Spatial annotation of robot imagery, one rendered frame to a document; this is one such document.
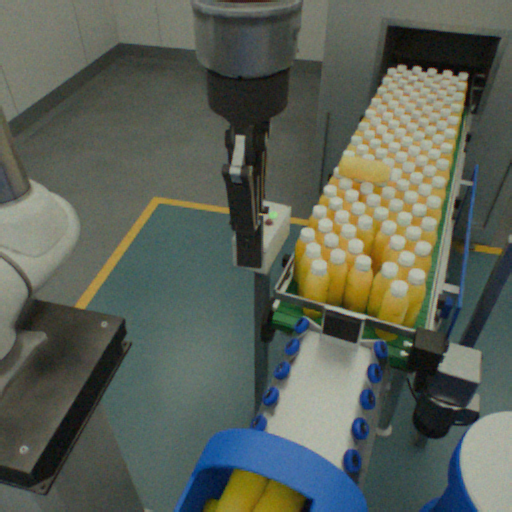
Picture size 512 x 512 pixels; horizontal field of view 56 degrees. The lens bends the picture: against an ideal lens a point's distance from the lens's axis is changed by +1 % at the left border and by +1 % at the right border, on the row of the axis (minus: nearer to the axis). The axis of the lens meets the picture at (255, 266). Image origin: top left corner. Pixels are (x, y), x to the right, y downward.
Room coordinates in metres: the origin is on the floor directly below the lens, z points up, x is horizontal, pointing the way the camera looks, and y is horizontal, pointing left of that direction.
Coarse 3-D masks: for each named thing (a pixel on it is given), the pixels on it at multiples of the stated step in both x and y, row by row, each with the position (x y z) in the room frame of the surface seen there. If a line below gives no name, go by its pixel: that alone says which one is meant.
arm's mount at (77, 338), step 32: (32, 320) 0.70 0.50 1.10; (64, 320) 0.70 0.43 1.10; (96, 320) 0.70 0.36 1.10; (64, 352) 0.61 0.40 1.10; (96, 352) 0.61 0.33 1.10; (32, 384) 0.53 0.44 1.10; (64, 384) 0.53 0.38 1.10; (96, 384) 0.57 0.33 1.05; (0, 416) 0.46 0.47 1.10; (32, 416) 0.46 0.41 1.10; (64, 416) 0.47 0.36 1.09; (0, 448) 0.40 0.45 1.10; (32, 448) 0.40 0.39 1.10; (64, 448) 0.44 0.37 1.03; (0, 480) 0.38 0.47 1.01; (32, 480) 0.37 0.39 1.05
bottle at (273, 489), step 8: (272, 480) 0.33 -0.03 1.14; (272, 488) 0.31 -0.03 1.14; (280, 488) 0.31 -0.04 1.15; (288, 488) 0.31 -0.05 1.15; (264, 496) 0.30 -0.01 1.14; (272, 496) 0.30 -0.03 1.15; (280, 496) 0.30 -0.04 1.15; (288, 496) 0.30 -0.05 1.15; (296, 496) 0.30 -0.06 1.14; (304, 496) 0.31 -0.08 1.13; (256, 504) 0.29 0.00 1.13; (264, 504) 0.29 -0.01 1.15; (272, 504) 0.29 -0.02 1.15; (280, 504) 0.29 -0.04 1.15; (288, 504) 0.29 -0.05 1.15; (296, 504) 0.29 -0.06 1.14
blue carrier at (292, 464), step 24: (240, 432) 0.37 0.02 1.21; (264, 432) 0.36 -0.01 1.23; (216, 456) 0.34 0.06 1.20; (240, 456) 0.33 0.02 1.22; (264, 456) 0.32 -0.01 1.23; (288, 456) 0.32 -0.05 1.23; (312, 456) 0.32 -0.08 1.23; (192, 480) 0.34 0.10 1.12; (216, 480) 0.37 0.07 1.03; (288, 480) 0.29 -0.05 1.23; (312, 480) 0.29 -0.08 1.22; (336, 480) 0.30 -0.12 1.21; (192, 504) 0.32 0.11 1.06; (312, 504) 0.26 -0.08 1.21; (336, 504) 0.27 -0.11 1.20; (360, 504) 0.28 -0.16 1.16
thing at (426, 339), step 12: (420, 336) 0.73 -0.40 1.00; (432, 336) 0.73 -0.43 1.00; (444, 336) 0.73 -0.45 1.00; (420, 348) 0.70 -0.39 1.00; (432, 348) 0.69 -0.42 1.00; (444, 348) 0.70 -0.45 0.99; (408, 360) 0.70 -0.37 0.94; (420, 360) 0.69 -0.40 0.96; (432, 360) 0.68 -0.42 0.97; (432, 372) 0.68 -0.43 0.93
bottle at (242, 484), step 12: (228, 480) 0.34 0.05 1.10; (240, 480) 0.33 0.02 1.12; (252, 480) 0.33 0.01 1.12; (264, 480) 0.34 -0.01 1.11; (228, 492) 0.32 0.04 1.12; (240, 492) 0.31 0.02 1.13; (252, 492) 0.32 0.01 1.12; (228, 504) 0.30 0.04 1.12; (240, 504) 0.30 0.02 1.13; (252, 504) 0.30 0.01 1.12
